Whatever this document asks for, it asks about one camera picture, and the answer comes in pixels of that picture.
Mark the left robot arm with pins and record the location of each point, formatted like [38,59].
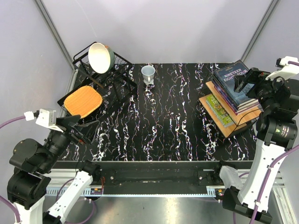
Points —
[32,161]

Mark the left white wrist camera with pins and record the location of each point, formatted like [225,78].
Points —
[44,117]

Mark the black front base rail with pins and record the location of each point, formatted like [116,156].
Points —
[156,178]

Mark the wooden wire shelf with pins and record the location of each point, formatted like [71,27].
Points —
[240,122]

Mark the black wire dish rack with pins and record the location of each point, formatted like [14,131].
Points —
[115,86]

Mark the white green bowl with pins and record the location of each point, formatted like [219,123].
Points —
[101,58]

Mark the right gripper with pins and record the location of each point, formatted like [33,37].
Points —
[254,76]

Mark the grey mug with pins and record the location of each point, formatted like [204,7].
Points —
[148,73]

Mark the lime green cartoon book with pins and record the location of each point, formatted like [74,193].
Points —
[219,111]

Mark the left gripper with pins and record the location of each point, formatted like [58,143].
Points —
[86,129]

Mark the woven orange mat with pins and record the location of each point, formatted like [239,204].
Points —
[83,101]

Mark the blue 1984 book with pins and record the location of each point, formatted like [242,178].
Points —
[236,68]

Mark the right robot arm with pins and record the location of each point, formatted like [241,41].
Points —
[278,95]

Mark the black moon and sixpence book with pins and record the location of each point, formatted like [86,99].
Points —
[240,99]

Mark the dark blue galaxy book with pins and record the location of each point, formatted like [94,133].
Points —
[228,100]

